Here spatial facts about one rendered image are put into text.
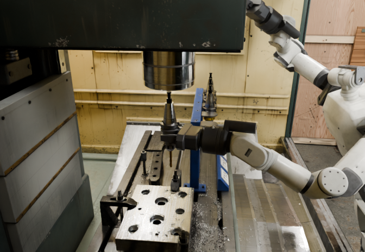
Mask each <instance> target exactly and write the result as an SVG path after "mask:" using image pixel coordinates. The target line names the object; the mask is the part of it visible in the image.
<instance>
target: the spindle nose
mask: <svg viewBox="0 0 365 252"><path fill-rule="evenodd" d="M141 54H142V76H143V84H144V86H146V87H147V88H149V89H152V90H158V91H179V90H184V89H188V88H190V87H192V86H193V85H194V80H195V78H196V62H195V60H196V53H195V52H149V51H141Z"/></svg>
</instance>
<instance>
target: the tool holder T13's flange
mask: <svg viewBox="0 0 365 252"><path fill-rule="evenodd" d="M179 125H180V122H179V120H177V123H176V124H173V125H166V124H163V120H162V122H160V127H161V128H160V130H161V131H162V132H163V133H169V134H170V133H176V132H178V129H180V127H179Z"/></svg>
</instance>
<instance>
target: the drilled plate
mask: <svg viewBox="0 0 365 252"><path fill-rule="evenodd" d="M147 189H148V190H147ZM168 189H169V190H168ZM180 189H181V190H182V191H180ZM149 190H151V191H149ZM165 190H166V191H165ZM178 191H179V193H178V194H176V192H175V194H174V193H172V194H171V193H170V192H171V187H170V186H152V185H136V187H135V190H134V193H133V195H132V199H134V200H135V201H136V202H138V204H137V205H136V206H135V207H128V208H127V210H126V213H125V215H124V218H123V220H122V223H121V226H120V228H119V230H118V233H117V235H116V238H115V241H116V250H119V251H134V252H177V245H178V237H179V234H178V233H180V232H181V230H185V231H188V232H189V233H190V235H191V224H192V212H193V201H194V188H191V187H179V189H178ZM162 196H163V197H162ZM179 196H180V197H179ZM165 197H166V198H165ZM182 197H184V198H182ZM169 199H170V200H169ZM168 200H169V201H168ZM179 207H180V208H179ZM142 213H143V214H142ZM152 214H154V215H152ZM159 214H161V215H159ZM151 215H152V216H151ZM163 215H164V216H165V218H164V216H163ZM150 216H151V217H150ZM165 219H166V220H165ZM176 219H177V220H176ZM179 219H180V220H179ZM148 220H149V221H148ZM164 220H165V221H164ZM182 221H183V222H182ZM161 223H162V224H161ZM174 223H175V225H171V224H174ZM135 224H139V225H136V226H135ZM160 224H161V225H160ZM176 224H177V225H176ZM157 225H159V226H157ZM174 227H175V228H174ZM178 227H180V229H179V228H178ZM172 228H173V230H172ZM127 230H128V231H127ZM137 230H138V231H137ZM168 230H171V232H169V231H168ZM128 232H129V233H128ZM132 232H134V233H132ZM150 232H152V233H150ZM158 232H160V233H158ZM171 233H172V235H170V234H171ZM165 234H167V235H165ZM157 235H158V236H159V237H158V236H157ZM174 235H176V236H174Z"/></svg>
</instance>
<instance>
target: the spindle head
mask: <svg viewBox="0 0 365 252"><path fill-rule="evenodd" d="M246 9H247V0H0V49H49V50H82V51H149V52H215V53H240V52H241V50H243V46H244V42H245V40H246V39H245V37H244V31H245V23H246Z"/></svg>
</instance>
